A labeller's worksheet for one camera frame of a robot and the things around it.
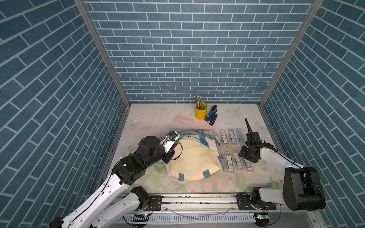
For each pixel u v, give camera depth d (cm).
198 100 104
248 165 87
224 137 99
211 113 110
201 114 107
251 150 67
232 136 99
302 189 42
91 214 40
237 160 89
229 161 87
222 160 89
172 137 55
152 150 48
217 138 99
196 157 89
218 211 72
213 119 106
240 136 100
